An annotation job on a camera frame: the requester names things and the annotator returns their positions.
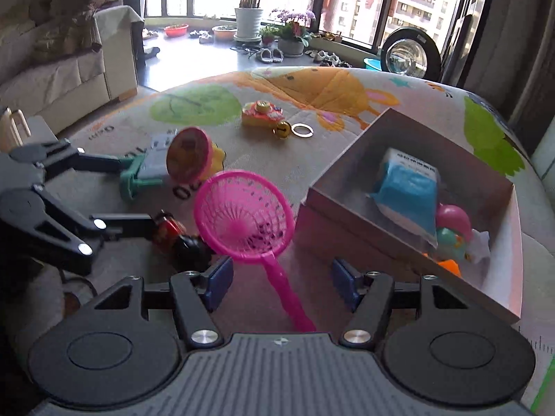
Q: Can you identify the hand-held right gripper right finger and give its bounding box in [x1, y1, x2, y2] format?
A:
[332, 258, 475, 351]

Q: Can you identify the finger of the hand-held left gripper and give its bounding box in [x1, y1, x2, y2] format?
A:
[25, 184, 159, 276]
[38, 139, 131, 181]

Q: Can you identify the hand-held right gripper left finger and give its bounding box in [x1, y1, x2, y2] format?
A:
[89, 255, 235, 351]

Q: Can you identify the red and black toy car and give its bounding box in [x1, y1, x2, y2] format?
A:
[152, 209, 216, 275]

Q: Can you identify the pink cardboard box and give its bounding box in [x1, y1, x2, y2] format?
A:
[296, 107, 523, 325]

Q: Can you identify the grey and green toy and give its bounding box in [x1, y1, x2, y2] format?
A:
[119, 132, 178, 202]

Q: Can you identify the teal plastic toy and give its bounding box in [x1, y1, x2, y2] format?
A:
[194, 170, 317, 333]

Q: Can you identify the wooden rack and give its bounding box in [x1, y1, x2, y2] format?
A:
[0, 106, 32, 153]

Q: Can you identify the beige sofa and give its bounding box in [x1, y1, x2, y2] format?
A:
[0, 0, 145, 136]

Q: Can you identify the orange plastic toy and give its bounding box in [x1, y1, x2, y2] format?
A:
[422, 253, 462, 278]

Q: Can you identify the blue and white packet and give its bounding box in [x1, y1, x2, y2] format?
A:
[370, 147, 443, 250]

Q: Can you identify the teal round toy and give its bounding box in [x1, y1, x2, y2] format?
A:
[435, 227, 471, 265]

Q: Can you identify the pink ball toy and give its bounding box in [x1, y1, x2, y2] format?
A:
[435, 203, 473, 239]

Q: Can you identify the printed play mat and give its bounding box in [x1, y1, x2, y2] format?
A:
[9, 66, 555, 416]

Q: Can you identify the brown throw cloth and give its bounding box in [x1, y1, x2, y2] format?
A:
[0, 0, 123, 58]

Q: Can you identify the tall plant in white pot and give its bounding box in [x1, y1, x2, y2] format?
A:
[234, 0, 278, 42]

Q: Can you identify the row of small shoes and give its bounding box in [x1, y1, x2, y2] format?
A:
[304, 49, 353, 69]

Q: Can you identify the potted pink orchid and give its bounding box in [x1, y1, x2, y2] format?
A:
[270, 8, 316, 58]

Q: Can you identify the grey curtain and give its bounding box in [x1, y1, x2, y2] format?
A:
[460, 0, 555, 131]

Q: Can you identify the yellow toy camera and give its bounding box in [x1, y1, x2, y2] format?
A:
[241, 99, 284, 133]

